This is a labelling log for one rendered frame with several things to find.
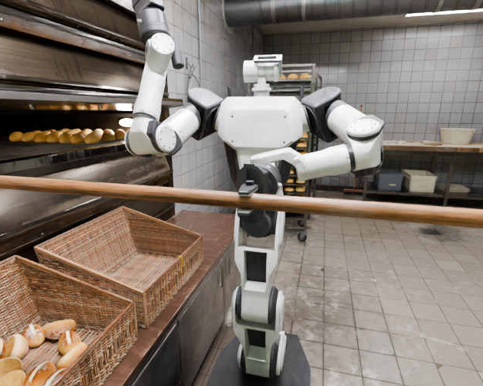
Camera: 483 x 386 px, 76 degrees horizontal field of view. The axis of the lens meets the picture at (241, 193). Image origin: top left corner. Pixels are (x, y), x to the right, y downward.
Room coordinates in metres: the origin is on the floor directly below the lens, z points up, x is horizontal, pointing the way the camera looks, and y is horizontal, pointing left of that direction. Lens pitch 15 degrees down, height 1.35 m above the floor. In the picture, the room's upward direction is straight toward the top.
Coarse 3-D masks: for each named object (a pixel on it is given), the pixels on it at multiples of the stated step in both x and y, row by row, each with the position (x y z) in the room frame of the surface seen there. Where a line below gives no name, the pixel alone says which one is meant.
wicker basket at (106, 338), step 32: (0, 288) 0.93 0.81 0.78; (32, 288) 1.01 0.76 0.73; (64, 288) 0.98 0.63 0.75; (96, 288) 0.94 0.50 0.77; (0, 320) 0.88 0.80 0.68; (32, 320) 0.97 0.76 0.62; (96, 320) 0.95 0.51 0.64; (128, 320) 0.88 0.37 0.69; (32, 352) 0.85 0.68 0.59; (96, 352) 0.73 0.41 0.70; (64, 384) 0.62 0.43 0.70; (96, 384) 0.71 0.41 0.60
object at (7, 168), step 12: (108, 144) 1.69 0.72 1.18; (120, 144) 1.71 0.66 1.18; (36, 156) 1.22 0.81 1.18; (48, 156) 1.25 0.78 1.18; (60, 156) 1.31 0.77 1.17; (72, 156) 1.37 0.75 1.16; (84, 156) 1.44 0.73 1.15; (0, 168) 1.06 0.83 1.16; (12, 168) 1.10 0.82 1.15; (24, 168) 1.14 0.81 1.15
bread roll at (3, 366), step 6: (0, 360) 0.75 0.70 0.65; (6, 360) 0.75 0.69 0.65; (12, 360) 0.76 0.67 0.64; (18, 360) 0.77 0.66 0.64; (0, 366) 0.73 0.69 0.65; (6, 366) 0.74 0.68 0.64; (12, 366) 0.75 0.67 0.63; (18, 366) 0.76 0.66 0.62; (0, 372) 0.72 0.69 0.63; (6, 372) 0.73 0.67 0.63
